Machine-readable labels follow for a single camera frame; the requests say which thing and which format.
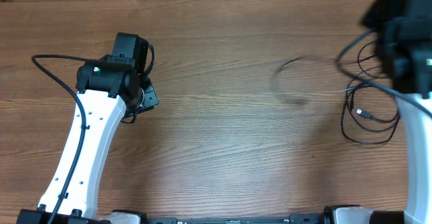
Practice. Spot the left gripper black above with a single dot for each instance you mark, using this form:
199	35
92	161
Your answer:
151	98

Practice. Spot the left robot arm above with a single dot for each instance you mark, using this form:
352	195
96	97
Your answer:
111	90

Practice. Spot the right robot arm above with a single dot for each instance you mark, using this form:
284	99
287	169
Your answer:
403	46

